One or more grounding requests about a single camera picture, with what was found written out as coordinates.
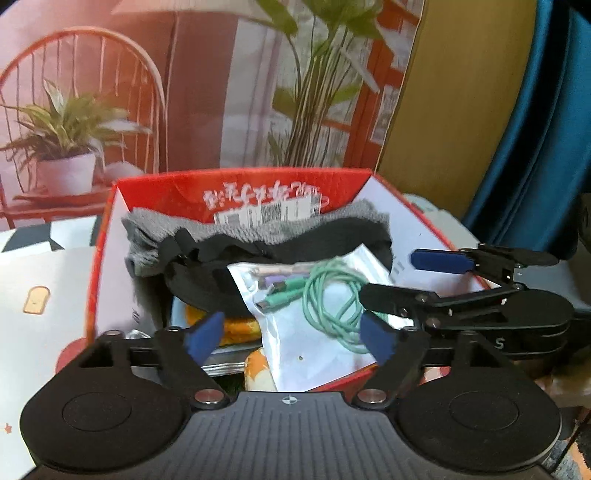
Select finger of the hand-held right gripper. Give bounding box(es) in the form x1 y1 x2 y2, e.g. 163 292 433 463
411 242 560 282
359 282 529 330

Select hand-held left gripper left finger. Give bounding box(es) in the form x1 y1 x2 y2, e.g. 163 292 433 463
78 311 230 411

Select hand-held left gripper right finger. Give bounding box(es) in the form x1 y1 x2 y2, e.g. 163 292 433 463
355 313 509 411

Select black cloth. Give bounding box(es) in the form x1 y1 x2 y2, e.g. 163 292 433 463
159 222 395 319

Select clear bag with green cable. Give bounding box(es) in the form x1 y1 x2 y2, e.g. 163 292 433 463
228 244 407 393

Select grey knitted cloth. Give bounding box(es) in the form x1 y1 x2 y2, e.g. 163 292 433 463
121 198 391 278

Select red strawberry print box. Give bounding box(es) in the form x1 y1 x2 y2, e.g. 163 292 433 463
83 168 478 393

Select white barcode label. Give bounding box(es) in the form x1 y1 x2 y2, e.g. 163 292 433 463
215 194 321 227

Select wooden board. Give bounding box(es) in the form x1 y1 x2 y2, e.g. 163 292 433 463
376 0 539 217

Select teal curtain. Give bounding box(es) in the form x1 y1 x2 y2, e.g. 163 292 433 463
462 0 591 259

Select printed wall tapestry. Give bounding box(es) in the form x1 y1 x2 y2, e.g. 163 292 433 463
0 0 428 232

